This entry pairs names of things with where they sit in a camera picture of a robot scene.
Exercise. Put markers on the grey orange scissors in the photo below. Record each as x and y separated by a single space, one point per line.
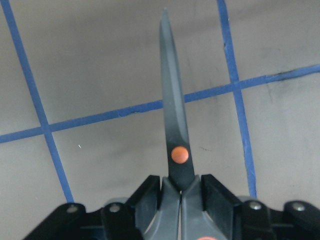
181 213

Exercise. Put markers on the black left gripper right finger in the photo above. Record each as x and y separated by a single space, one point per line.
253 220

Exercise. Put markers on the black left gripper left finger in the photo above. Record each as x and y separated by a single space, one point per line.
114 221

